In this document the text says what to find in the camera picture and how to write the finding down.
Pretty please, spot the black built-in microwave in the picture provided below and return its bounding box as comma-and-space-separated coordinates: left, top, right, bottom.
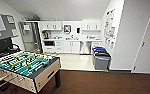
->
43, 40, 56, 48

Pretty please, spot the grey pin board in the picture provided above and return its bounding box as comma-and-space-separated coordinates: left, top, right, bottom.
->
0, 13, 19, 43

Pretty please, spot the blue-lid waste bin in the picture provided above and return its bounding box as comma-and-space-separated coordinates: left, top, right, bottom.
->
92, 46, 107, 54

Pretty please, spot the white two-door base cabinet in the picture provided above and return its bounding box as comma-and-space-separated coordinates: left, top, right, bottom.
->
62, 40, 81, 55

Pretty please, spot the stainless steel dishwasher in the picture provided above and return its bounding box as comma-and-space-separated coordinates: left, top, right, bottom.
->
79, 41, 92, 55

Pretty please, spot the white paper notice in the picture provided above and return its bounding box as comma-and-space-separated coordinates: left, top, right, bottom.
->
23, 24, 32, 32

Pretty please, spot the large printed wall poster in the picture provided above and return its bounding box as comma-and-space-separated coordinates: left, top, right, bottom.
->
103, 8, 116, 41

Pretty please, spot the green foosball table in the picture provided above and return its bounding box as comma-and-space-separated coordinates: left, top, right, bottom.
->
0, 50, 62, 94

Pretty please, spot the black coffee maker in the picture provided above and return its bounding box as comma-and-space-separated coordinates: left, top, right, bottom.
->
41, 30, 50, 40

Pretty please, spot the white room door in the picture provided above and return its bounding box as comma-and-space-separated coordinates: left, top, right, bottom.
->
132, 0, 150, 75

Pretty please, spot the black monitor screen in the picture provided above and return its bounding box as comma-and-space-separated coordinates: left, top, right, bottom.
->
0, 37, 14, 56

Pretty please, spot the stainless steel refrigerator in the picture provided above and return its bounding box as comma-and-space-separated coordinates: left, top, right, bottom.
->
19, 21, 43, 54

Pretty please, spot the black-lid grey waste bin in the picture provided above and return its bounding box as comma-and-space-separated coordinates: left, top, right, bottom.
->
93, 53, 112, 71

